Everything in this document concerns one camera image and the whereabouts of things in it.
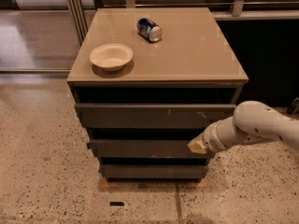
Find grey top drawer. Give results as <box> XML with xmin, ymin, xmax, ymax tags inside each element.
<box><xmin>75</xmin><ymin>104</ymin><xmax>235</xmax><ymax>129</ymax></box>

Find grey drawer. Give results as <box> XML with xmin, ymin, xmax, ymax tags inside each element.
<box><xmin>75</xmin><ymin>104</ymin><xmax>235</xmax><ymax>129</ymax></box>
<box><xmin>99</xmin><ymin>164</ymin><xmax>208</xmax><ymax>179</ymax></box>
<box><xmin>89</xmin><ymin>139</ymin><xmax>203</xmax><ymax>158</ymax></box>

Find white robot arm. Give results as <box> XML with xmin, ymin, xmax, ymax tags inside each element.
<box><xmin>187</xmin><ymin>101</ymin><xmax>299</xmax><ymax>154</ymax></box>

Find grey drawer cabinet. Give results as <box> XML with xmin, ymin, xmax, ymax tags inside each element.
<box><xmin>66</xmin><ymin>7</ymin><xmax>249</xmax><ymax>183</ymax></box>

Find grey bottom drawer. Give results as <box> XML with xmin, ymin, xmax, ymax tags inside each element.
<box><xmin>99</xmin><ymin>164</ymin><xmax>208</xmax><ymax>179</ymax></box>

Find grey middle drawer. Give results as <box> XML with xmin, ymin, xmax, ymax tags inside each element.
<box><xmin>89</xmin><ymin>139</ymin><xmax>203</xmax><ymax>158</ymax></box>

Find dark object on floor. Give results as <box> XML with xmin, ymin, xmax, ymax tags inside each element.
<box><xmin>287</xmin><ymin>97</ymin><xmax>299</xmax><ymax>115</ymax></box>

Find white paper bowl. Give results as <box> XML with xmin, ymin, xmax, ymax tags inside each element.
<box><xmin>90</xmin><ymin>43</ymin><xmax>134</xmax><ymax>72</ymax></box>

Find blue soda can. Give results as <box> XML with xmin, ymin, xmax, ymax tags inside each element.
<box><xmin>136</xmin><ymin>18</ymin><xmax>163</xmax><ymax>42</ymax></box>

